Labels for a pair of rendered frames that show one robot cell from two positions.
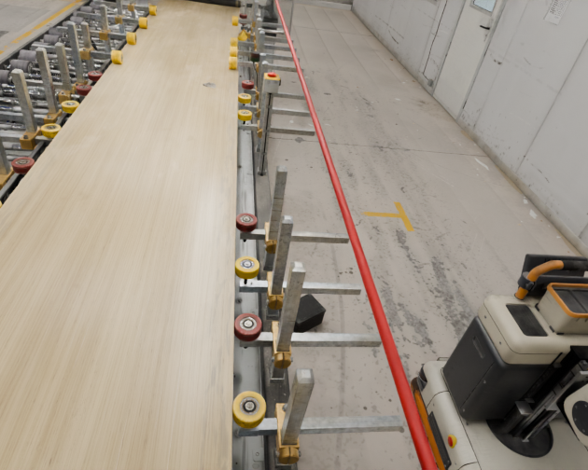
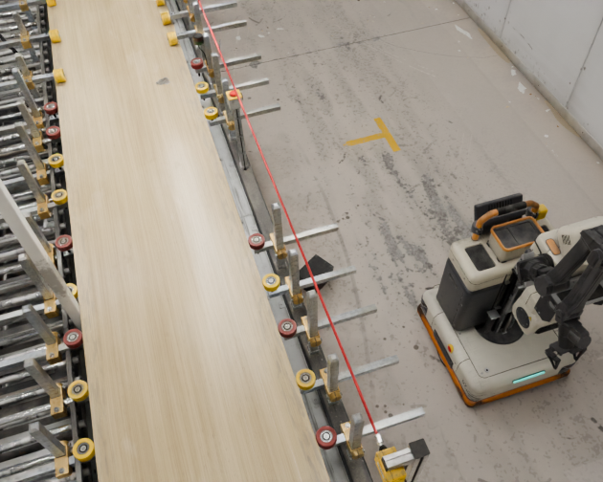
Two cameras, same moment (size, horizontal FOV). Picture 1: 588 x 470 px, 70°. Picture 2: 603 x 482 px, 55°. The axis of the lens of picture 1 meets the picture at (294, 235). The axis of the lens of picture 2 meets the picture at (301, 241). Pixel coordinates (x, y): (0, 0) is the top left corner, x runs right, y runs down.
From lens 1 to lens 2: 1.35 m
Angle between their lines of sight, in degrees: 15
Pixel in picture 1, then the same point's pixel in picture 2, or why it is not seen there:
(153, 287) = (215, 319)
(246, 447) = (307, 397)
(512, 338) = (470, 275)
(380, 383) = (392, 315)
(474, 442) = (466, 345)
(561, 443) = not seen: hidden behind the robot
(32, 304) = (147, 355)
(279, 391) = (318, 358)
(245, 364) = (288, 344)
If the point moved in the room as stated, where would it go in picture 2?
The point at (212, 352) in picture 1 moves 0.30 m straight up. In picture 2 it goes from (272, 352) to (266, 316)
